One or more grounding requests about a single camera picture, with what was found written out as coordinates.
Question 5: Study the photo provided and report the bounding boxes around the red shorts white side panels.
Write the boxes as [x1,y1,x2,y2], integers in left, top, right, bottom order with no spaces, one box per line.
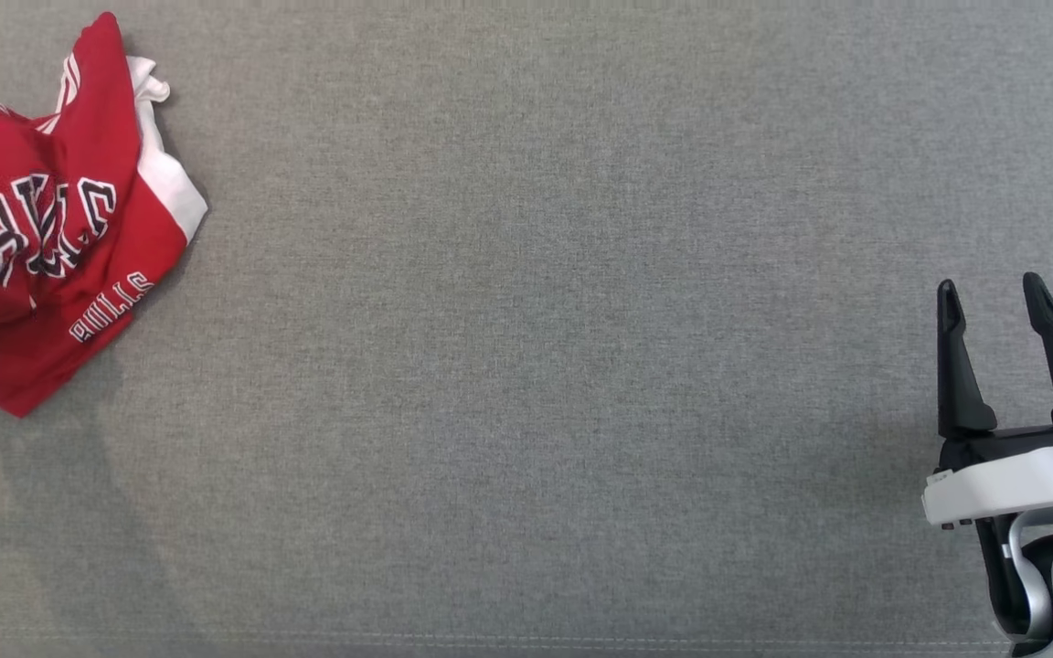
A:
[0,57,209,418]

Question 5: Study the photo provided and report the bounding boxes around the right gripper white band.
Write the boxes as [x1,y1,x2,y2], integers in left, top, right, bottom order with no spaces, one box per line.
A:
[922,272,1053,529]

